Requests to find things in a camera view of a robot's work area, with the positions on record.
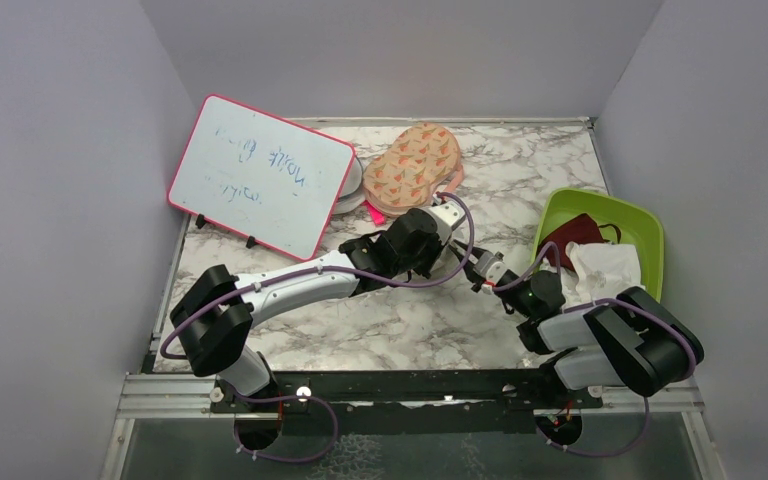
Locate green plastic basin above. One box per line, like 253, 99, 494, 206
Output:
532, 187, 665, 301

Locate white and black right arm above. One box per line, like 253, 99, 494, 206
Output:
450, 240, 705, 407

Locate white round object behind whiteboard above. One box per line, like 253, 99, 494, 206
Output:
332, 157, 365, 215

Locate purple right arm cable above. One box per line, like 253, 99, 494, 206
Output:
483, 241, 699, 382

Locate dark red cloth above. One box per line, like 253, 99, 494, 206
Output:
538, 213, 622, 271

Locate orange patterned bra wash bag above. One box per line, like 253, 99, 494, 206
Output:
362, 122, 465, 217

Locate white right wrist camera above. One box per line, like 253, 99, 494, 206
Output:
474, 253, 508, 292

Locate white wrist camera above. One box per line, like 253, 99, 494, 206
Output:
474, 253, 508, 292
427, 202, 466, 246

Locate pink framed whiteboard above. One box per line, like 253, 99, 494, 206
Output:
167, 95, 355, 260

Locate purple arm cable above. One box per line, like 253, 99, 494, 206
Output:
159, 192, 477, 362
483, 241, 699, 382

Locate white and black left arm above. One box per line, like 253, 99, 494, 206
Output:
169, 203, 467, 411

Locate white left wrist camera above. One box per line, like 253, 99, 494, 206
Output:
427, 202, 466, 246

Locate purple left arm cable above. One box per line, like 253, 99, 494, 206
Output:
159, 192, 477, 362

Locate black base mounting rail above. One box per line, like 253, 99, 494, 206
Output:
210, 369, 603, 446

